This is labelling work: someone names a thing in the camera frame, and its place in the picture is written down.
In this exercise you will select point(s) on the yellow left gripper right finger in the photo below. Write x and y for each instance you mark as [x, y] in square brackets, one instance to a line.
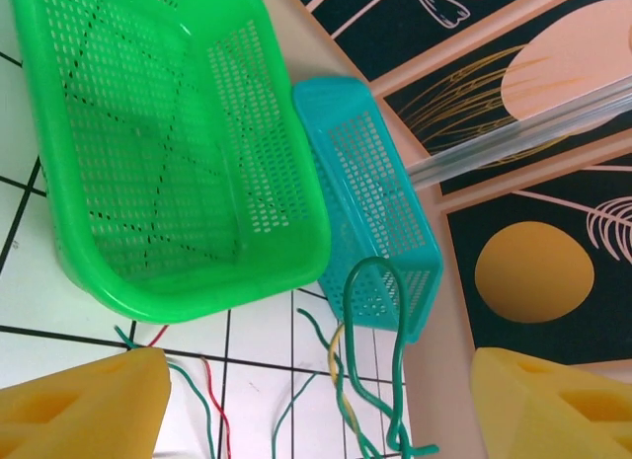
[558, 414]

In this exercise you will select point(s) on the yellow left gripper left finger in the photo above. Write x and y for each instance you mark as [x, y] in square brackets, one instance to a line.
[74, 414]

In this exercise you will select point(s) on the green plastic basket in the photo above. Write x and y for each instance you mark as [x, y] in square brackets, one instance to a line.
[148, 158]

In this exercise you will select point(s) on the clear plastic tube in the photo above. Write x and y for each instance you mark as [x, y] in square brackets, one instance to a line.
[518, 133]

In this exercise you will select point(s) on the teal plastic basket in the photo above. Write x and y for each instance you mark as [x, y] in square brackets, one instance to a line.
[365, 182]

